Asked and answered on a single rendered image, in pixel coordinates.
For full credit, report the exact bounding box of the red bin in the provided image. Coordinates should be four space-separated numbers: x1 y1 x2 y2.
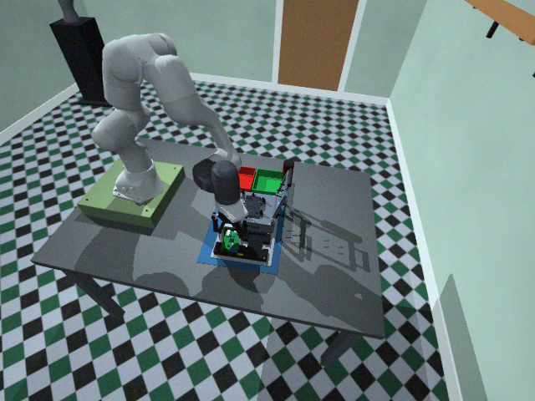
238 166 256 192

